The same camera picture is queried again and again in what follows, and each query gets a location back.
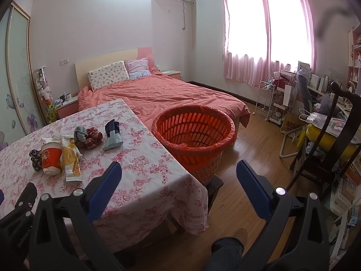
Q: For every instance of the floral print pillow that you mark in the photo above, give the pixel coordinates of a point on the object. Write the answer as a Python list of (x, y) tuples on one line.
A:
[(108, 76)]

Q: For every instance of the wardrobe with flower decals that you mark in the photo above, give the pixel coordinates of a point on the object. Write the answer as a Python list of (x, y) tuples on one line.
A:
[(17, 76)]

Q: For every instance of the pink striped pillow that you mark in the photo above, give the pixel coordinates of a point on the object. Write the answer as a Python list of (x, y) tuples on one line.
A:
[(136, 69)]

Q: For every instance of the white metal tube frame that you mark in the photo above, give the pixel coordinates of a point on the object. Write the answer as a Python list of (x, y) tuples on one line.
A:
[(284, 152)]

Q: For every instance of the pink sheer curtain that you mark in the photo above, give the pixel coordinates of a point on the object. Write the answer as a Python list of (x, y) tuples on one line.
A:
[(242, 67), (293, 67)]

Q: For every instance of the person's brown shoe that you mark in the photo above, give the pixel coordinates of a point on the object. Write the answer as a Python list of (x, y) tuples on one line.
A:
[(242, 234)]

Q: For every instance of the dark red plaid scrunchie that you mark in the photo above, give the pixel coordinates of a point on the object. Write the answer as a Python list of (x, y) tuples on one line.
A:
[(93, 138)]

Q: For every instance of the beige wooden headboard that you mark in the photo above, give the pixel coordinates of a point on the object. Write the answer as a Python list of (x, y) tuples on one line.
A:
[(107, 58)]

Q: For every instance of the cluttered white desk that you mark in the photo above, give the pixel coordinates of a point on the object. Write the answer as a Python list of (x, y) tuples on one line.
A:
[(318, 91)]

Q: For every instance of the pink and white bookshelf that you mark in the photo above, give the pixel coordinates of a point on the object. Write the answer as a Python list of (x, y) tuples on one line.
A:
[(355, 62)]

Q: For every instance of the white wall socket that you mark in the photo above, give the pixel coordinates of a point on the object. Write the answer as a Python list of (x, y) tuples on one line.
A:
[(64, 61)]

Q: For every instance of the person's leg in jeans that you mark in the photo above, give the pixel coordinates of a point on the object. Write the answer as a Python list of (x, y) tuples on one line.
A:
[(225, 254)]

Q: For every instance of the white air conditioner pipe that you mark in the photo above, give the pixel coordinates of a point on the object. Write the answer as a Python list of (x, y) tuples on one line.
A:
[(184, 14)]

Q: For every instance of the yellow snack packet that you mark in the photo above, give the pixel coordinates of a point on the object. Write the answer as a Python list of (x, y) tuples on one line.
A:
[(70, 161)]

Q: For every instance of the dark wooden stool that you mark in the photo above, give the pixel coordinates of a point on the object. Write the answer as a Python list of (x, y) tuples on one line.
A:
[(215, 187)]

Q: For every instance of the white paper bag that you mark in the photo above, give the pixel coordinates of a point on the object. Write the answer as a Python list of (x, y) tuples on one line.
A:
[(290, 94)]

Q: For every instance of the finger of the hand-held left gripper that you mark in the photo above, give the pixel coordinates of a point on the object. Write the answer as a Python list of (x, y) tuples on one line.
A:
[(25, 197), (1, 197)]

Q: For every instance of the dark wooden chair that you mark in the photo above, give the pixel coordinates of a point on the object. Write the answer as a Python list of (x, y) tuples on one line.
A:
[(324, 152)]

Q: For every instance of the white wrapper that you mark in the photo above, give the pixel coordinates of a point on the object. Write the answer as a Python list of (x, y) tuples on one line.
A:
[(49, 141)]

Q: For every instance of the pink floral tablecloth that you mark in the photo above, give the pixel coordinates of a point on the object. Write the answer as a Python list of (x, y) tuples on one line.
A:
[(127, 163)]

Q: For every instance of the column of plush toys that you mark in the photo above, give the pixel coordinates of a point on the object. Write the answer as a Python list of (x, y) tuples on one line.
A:
[(45, 93)]

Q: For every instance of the red paper cup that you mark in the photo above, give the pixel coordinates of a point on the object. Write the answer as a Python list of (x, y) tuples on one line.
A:
[(51, 159)]

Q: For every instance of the bed with coral duvet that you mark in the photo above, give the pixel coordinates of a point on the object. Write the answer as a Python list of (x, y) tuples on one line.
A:
[(169, 96)]

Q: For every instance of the grey-green sock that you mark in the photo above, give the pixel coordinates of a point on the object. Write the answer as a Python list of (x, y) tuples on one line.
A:
[(80, 134)]

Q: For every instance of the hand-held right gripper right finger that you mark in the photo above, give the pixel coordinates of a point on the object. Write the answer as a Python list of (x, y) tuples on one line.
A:
[(253, 192)]

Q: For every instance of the brown paper bag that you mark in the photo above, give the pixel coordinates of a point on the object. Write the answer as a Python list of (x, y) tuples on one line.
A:
[(290, 125)]

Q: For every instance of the orange plastic lattice basket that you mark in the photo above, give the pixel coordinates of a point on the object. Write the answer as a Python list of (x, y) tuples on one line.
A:
[(194, 152)]

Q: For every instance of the pink and white nightstand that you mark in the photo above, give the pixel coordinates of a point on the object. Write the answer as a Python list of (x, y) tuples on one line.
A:
[(172, 74), (67, 108)]

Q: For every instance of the white mug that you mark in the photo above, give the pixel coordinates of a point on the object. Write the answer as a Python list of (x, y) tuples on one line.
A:
[(68, 97)]

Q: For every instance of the grey office chair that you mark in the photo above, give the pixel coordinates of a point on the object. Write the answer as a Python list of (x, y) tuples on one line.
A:
[(306, 93)]

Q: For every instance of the navy and grey sock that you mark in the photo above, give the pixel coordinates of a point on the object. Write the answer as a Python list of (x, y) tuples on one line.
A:
[(112, 137)]

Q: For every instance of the yellow cushion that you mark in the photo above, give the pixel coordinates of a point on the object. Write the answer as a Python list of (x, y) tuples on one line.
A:
[(318, 137)]

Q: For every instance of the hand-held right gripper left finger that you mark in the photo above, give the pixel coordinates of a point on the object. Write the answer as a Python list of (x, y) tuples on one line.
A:
[(104, 192)]

